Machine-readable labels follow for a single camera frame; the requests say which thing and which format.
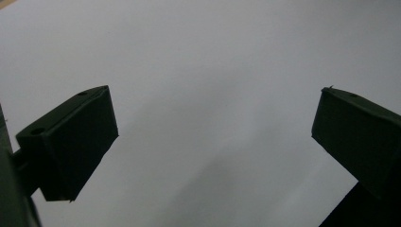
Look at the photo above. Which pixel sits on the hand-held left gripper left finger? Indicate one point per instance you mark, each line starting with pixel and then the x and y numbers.
pixel 69 142

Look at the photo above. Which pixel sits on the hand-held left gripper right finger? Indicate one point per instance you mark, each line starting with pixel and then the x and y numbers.
pixel 359 135

